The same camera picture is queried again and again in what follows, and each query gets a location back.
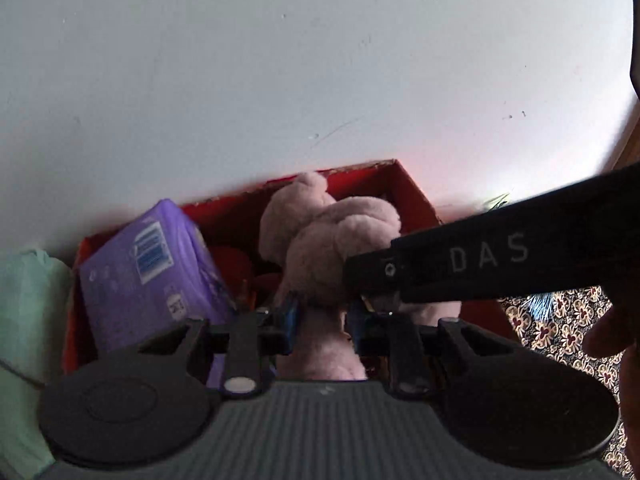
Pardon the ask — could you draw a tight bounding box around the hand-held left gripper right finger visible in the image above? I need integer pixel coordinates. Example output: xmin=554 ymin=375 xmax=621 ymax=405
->
xmin=347 ymin=298 xmax=522 ymax=397

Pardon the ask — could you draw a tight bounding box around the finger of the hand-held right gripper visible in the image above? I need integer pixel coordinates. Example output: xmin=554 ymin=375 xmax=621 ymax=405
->
xmin=343 ymin=246 xmax=402 ymax=307

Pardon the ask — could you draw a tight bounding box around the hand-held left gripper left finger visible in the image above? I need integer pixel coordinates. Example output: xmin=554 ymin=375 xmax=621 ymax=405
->
xmin=137 ymin=294 xmax=301 ymax=401

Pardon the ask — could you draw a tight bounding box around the pink plush toy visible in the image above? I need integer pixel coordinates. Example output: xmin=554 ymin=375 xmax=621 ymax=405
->
xmin=258 ymin=171 xmax=462 ymax=382

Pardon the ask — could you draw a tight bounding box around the red cardboard box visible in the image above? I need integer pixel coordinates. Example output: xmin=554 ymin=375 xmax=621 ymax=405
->
xmin=62 ymin=159 xmax=522 ymax=376

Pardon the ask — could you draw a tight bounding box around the person's right hand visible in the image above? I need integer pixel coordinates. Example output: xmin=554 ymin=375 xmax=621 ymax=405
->
xmin=582 ymin=284 xmax=640 ymax=480

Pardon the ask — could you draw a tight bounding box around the red cloth item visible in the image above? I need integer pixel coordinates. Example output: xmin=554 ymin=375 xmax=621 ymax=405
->
xmin=212 ymin=245 xmax=287 ymax=313

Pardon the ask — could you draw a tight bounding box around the floral patterned carpet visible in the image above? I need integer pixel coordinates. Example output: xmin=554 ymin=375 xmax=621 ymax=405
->
xmin=498 ymin=285 xmax=632 ymax=480

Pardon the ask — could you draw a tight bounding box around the purple plastic packet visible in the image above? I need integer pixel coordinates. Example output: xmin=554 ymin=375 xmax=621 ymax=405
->
xmin=79 ymin=199 xmax=237 ymax=388

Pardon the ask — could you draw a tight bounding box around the wooden furniture edge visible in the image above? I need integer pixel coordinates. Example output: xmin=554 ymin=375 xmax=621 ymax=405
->
xmin=604 ymin=119 xmax=640 ymax=172

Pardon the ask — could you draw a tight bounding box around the dark object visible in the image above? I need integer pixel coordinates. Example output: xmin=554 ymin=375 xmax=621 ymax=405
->
xmin=627 ymin=0 xmax=640 ymax=103

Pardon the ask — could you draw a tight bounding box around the light green cloth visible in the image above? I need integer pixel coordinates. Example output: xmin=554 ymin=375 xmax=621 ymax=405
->
xmin=0 ymin=248 xmax=76 ymax=480

